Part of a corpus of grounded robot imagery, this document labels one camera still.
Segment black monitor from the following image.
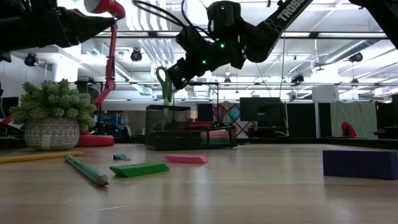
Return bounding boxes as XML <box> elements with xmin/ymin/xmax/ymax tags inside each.
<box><xmin>239</xmin><ymin>97</ymin><xmax>282</xmax><ymax>122</ymax></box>

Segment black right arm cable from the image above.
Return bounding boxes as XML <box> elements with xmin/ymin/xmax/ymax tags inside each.
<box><xmin>132</xmin><ymin>0</ymin><xmax>215</xmax><ymax>40</ymax></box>

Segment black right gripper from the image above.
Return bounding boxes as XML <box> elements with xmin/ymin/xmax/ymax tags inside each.
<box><xmin>167</xmin><ymin>43</ymin><xmax>243</xmax><ymax>91</ymax></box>

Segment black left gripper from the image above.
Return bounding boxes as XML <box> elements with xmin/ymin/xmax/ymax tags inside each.
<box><xmin>0</xmin><ymin>0</ymin><xmax>115</xmax><ymax>54</ymax></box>

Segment black mesh desk organizer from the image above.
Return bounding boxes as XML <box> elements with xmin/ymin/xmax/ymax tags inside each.
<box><xmin>145</xmin><ymin>105</ymin><xmax>239</xmax><ymax>152</ymax></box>

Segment black aluminium table frame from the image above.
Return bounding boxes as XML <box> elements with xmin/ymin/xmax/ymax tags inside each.
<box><xmin>0</xmin><ymin>135</ymin><xmax>398</xmax><ymax>151</ymax></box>

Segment black partition panel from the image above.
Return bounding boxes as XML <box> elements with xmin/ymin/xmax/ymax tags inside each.
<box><xmin>285</xmin><ymin>102</ymin><xmax>318</xmax><ymax>139</ymax></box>

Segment red background object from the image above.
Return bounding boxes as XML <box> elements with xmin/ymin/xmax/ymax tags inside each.
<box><xmin>341</xmin><ymin>121</ymin><xmax>358</xmax><ymax>139</ymax></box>

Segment green eraser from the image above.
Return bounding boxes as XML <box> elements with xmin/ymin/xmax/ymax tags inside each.
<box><xmin>109</xmin><ymin>162</ymin><xmax>170</xmax><ymax>179</ymax></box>

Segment green-handled scissors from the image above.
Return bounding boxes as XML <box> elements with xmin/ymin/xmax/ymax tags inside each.
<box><xmin>155</xmin><ymin>66</ymin><xmax>175</xmax><ymax>106</ymax></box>

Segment pink eraser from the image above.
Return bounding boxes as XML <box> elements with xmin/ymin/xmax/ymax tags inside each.
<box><xmin>165</xmin><ymin>155</ymin><xmax>209</xmax><ymax>165</ymax></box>

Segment red desk lamp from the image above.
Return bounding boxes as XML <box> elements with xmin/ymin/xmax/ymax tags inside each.
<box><xmin>76</xmin><ymin>0</ymin><xmax>127</xmax><ymax>147</ymax></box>

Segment purple eraser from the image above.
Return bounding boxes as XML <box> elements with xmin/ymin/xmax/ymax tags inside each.
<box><xmin>322</xmin><ymin>149</ymin><xmax>398</xmax><ymax>181</ymax></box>

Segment colourful patterned panel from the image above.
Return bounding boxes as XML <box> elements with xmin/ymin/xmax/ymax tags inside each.
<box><xmin>213</xmin><ymin>102</ymin><xmax>259</xmax><ymax>138</ymax></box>

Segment green plant in patterned pot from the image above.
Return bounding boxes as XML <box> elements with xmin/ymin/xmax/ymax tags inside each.
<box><xmin>8</xmin><ymin>79</ymin><xmax>98</xmax><ymax>152</ymax></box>

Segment yellow pencil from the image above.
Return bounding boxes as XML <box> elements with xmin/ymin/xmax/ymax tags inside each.
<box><xmin>0</xmin><ymin>151</ymin><xmax>85</xmax><ymax>164</ymax></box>

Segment teal pencil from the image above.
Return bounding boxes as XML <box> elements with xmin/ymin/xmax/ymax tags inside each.
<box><xmin>64</xmin><ymin>154</ymin><xmax>110</xmax><ymax>188</ymax></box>

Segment grey-green curtain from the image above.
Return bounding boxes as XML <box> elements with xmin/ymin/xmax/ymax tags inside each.
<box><xmin>330</xmin><ymin>101</ymin><xmax>377</xmax><ymax>139</ymax></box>

